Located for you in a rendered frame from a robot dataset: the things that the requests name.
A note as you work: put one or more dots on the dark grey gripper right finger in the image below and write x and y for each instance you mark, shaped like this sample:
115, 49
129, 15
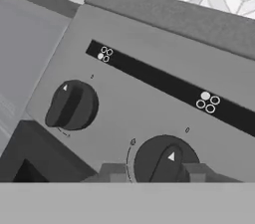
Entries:
199, 172

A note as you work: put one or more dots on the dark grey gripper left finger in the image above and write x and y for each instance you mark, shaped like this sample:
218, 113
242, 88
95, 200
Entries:
111, 172

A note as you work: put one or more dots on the black stove knob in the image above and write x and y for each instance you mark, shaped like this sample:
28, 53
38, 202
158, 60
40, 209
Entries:
71, 105
166, 158

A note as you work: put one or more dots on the grey stove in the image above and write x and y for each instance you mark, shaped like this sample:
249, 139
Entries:
149, 78

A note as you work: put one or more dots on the dark grey oven door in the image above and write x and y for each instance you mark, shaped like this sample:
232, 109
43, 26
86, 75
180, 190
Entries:
40, 155

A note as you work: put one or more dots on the grey cupboard front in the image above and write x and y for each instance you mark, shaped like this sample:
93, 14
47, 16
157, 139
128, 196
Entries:
30, 45

